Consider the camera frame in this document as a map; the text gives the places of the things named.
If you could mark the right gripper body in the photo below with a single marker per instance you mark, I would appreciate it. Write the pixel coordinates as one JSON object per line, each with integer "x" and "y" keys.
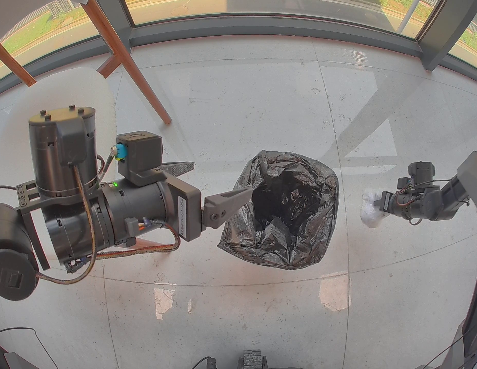
{"x": 404, "y": 204}

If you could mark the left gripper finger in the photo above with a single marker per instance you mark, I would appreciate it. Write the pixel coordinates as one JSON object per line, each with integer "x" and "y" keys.
{"x": 221, "y": 206}
{"x": 179, "y": 168}

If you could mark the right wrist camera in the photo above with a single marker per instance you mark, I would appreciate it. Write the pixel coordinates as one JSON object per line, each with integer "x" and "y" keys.
{"x": 403, "y": 183}

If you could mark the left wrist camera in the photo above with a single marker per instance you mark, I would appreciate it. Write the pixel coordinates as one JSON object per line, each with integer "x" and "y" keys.
{"x": 142, "y": 152}

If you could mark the white cushioned wooden chair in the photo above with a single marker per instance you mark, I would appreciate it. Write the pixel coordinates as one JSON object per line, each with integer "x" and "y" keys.
{"x": 69, "y": 90}

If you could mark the white paper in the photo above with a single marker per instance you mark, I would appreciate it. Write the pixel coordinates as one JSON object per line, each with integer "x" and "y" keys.
{"x": 371, "y": 215}

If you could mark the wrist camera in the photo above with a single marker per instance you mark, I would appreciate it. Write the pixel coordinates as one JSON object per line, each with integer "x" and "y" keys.
{"x": 142, "y": 152}
{"x": 403, "y": 183}

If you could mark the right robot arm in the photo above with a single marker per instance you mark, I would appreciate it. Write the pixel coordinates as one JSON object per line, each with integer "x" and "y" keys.
{"x": 469, "y": 175}

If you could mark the window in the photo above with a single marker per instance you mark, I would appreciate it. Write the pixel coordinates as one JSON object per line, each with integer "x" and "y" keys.
{"x": 261, "y": 10}

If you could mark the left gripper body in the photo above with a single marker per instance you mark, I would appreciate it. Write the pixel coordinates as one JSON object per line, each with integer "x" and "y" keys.
{"x": 138, "y": 210}

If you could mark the black plastic bag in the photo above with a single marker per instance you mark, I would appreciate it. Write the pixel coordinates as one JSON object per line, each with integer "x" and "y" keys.
{"x": 300, "y": 213}

